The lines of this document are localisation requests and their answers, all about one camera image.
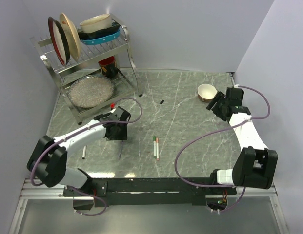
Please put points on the beige plate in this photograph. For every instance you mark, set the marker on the beige plate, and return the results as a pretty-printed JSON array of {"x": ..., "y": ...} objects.
[{"x": 71, "y": 35}]

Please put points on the red black rimmed plate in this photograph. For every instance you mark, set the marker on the red black rimmed plate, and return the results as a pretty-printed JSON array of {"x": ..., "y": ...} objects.
[{"x": 59, "y": 41}]

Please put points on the green marker pen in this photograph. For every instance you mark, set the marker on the green marker pen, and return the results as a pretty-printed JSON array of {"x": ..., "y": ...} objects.
[{"x": 155, "y": 149}]

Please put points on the black tray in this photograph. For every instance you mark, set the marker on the black tray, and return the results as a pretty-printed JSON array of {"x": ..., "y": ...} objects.
[{"x": 100, "y": 33}]

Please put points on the steel dish rack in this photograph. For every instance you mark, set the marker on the steel dish rack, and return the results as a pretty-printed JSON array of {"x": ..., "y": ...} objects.
[{"x": 90, "y": 56}]

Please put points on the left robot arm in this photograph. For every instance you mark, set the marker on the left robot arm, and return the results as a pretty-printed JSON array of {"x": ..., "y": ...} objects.
[{"x": 53, "y": 169}]

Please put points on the blue dotted dish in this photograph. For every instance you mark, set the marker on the blue dotted dish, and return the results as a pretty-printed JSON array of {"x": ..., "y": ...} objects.
[{"x": 102, "y": 40}]

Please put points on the red black cup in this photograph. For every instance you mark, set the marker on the red black cup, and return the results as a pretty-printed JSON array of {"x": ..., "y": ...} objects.
[{"x": 109, "y": 67}]

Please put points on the black white pen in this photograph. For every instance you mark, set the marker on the black white pen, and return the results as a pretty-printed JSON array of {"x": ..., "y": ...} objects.
[{"x": 84, "y": 152}]

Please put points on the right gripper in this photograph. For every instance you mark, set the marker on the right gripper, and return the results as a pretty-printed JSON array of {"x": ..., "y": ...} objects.
[{"x": 219, "y": 98}]

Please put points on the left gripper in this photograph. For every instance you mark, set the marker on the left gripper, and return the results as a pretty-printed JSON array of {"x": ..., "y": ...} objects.
[{"x": 122, "y": 136}]

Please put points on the black base bar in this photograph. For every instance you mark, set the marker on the black base bar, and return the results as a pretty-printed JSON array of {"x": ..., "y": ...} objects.
[{"x": 151, "y": 191}]

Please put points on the small cream bowl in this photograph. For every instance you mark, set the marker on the small cream bowl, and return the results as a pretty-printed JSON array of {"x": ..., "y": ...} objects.
[{"x": 206, "y": 92}]

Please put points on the pink marker pen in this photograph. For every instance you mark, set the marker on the pink marker pen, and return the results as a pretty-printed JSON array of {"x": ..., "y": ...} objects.
[{"x": 158, "y": 153}]

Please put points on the cream bowl on rack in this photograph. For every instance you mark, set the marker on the cream bowl on rack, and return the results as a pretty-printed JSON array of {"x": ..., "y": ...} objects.
[{"x": 96, "y": 23}]

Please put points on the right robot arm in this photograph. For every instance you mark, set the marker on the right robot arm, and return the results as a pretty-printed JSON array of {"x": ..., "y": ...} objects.
[{"x": 256, "y": 164}]

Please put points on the purple pen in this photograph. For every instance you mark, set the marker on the purple pen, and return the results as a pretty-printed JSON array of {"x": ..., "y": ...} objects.
[{"x": 121, "y": 149}]

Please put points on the clear glass plate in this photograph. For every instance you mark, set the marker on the clear glass plate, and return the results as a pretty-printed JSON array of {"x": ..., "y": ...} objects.
[{"x": 91, "y": 91}]

